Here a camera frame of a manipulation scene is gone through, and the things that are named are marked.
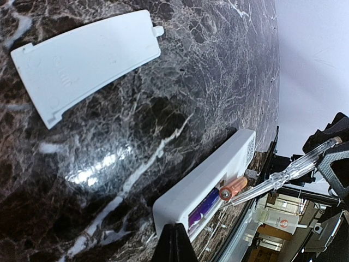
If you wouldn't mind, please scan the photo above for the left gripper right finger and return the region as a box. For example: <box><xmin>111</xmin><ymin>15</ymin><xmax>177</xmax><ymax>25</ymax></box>
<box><xmin>176</xmin><ymin>223</ymin><xmax>198</xmax><ymax>262</ymax></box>

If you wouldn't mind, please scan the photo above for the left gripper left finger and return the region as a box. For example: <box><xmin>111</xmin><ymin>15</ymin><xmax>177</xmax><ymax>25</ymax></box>
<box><xmin>154</xmin><ymin>224</ymin><xmax>176</xmax><ymax>262</ymax></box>

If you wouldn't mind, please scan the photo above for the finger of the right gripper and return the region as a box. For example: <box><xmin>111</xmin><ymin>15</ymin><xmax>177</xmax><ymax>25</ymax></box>
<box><xmin>317</xmin><ymin>144</ymin><xmax>348</xmax><ymax>197</ymax></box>
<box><xmin>302</xmin><ymin>112</ymin><xmax>349</xmax><ymax>153</ymax></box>

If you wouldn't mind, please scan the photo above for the purple battery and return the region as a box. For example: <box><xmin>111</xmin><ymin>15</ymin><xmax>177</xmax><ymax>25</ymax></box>
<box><xmin>188</xmin><ymin>187</ymin><xmax>220</xmax><ymax>228</ymax></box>

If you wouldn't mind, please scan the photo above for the clear handle screwdriver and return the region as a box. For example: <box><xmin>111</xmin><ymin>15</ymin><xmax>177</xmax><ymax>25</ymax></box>
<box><xmin>231</xmin><ymin>136</ymin><xmax>342</xmax><ymax>206</ymax></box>

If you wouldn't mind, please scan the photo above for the orange battery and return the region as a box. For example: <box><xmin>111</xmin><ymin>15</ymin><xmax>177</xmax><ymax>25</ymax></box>
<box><xmin>219</xmin><ymin>176</ymin><xmax>248</xmax><ymax>201</ymax></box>

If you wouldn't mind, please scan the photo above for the long white remote control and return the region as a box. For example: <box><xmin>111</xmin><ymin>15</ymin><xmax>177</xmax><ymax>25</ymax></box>
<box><xmin>153</xmin><ymin>129</ymin><xmax>256</xmax><ymax>241</ymax></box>

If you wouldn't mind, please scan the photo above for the white battery cover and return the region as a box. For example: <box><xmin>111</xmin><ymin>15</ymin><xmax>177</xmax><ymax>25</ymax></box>
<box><xmin>11</xmin><ymin>10</ymin><xmax>164</xmax><ymax>129</ymax></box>

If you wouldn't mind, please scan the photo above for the clear plastic cup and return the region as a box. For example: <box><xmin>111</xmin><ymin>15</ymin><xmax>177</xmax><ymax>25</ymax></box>
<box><xmin>255</xmin><ymin>208</ymin><xmax>299</xmax><ymax>235</ymax></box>

